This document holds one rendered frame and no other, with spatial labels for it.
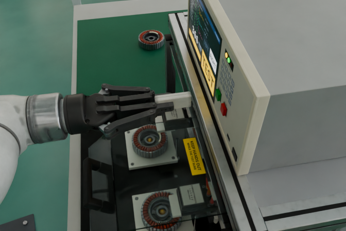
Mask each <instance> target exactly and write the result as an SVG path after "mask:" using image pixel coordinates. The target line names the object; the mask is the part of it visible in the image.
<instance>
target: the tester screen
mask: <svg viewBox="0 0 346 231"><path fill-rule="evenodd" d="M193 26H194V29H195V31H196V33H197V36H198V45H197V43H196V40H195V38H194V35H193V33H192V28H193ZM189 29H190V30H191V33H192V35H193V38H194V40H195V43H196V46H197V48H198V51H199V53H200V56H201V58H200V60H199V57H198V55H197V52H196V49H195V47H194V44H193V42H192V39H191V36H190V34H189V37H190V39H191V42H192V45H193V47H194V50H195V53H196V55H197V58H198V61H199V63H200V66H201V61H202V49H203V51H204V54H205V56H206V58H207V61H208V63H209V66H210V68H211V71H212V73H213V75H214V78H215V80H216V74H215V72H214V70H213V68H212V65H211V63H210V60H209V58H208V56H207V53H206V51H205V48H204V46H203V36H204V35H205V37H206V39H207V42H208V44H209V46H210V48H211V51H212V53H213V55H214V58H215V60H216V62H217V63H218V55H219V46H220V39H219V37H218V35H217V32H216V30H215V28H214V26H213V24H212V22H211V20H210V18H209V16H208V14H207V12H206V10H205V7H204V5H203V3H202V1H201V0H190V9H189ZM201 69H202V67H201ZM202 71H203V69H202ZM216 72H217V66H216ZM203 74H204V72H203ZM204 76H205V75H204ZM205 79H206V77H205ZM206 82H207V80H206ZM207 84H208V82H207ZM208 87H209V85H208ZM209 89H210V87H209ZM210 92H211V90H210ZM211 95H212V93H211ZM212 97H213V98H214V95H212Z"/></svg>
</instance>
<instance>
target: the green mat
mask: <svg viewBox="0 0 346 231"><path fill-rule="evenodd" d="M176 12H188V9H187V10H177V11H166V12H156V13H146V14H136V15H125V16H115V17H104V18H98V19H88V20H78V21H77V84H76V94H81V93H82V94H84V95H86V96H90V95H92V94H95V93H99V92H100V90H101V89H102V88H101V85H102V84H103V83H106V84H109V85H113V86H140V87H149V88H150V90H154V92H155V94H161V93H166V86H165V39H164V44H163V46H162V47H160V48H158V49H154V50H148V49H144V48H141V46H140V45H139V35H140V33H142V32H143V31H147V30H148V31H149V30H157V31H160V32H161V33H162V34H163V35H165V34H171V33H170V30H169V27H168V14H169V13H176Z"/></svg>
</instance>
